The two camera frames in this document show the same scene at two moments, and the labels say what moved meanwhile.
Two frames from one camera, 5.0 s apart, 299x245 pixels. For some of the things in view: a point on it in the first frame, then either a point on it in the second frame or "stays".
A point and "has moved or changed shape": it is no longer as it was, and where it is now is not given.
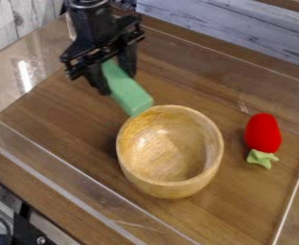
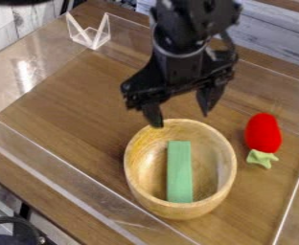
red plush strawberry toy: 263,137 stays
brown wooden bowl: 170,147 has moved or changed shape
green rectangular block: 130,91 -> 180,173
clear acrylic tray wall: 196,171 stays
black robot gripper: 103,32 -> 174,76
